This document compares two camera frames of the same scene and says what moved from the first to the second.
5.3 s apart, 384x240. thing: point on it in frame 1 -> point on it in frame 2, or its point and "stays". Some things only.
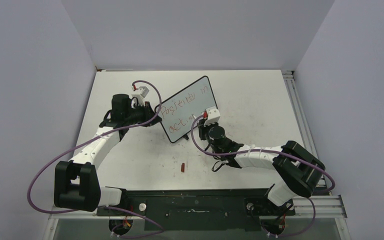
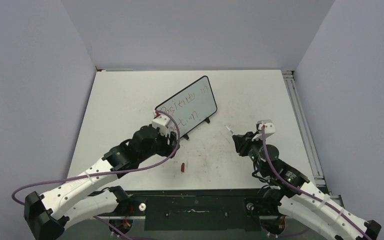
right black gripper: x=203 y=128 -> x=242 y=142
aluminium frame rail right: x=304 y=125 stays
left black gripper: x=148 y=113 -> x=167 y=149
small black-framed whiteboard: x=178 y=112 stays
